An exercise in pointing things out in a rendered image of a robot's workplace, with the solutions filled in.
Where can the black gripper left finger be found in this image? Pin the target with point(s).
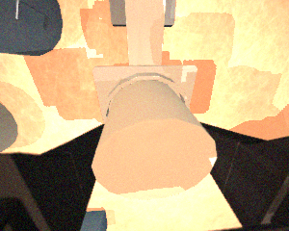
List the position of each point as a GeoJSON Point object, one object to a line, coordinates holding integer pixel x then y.
{"type": "Point", "coordinates": [54, 186]}

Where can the small light blue block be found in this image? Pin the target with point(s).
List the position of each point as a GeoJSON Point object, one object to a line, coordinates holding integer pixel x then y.
{"type": "Point", "coordinates": [95, 221]}

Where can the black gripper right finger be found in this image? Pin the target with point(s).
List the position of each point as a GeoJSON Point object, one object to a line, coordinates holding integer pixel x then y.
{"type": "Point", "coordinates": [251, 173]}

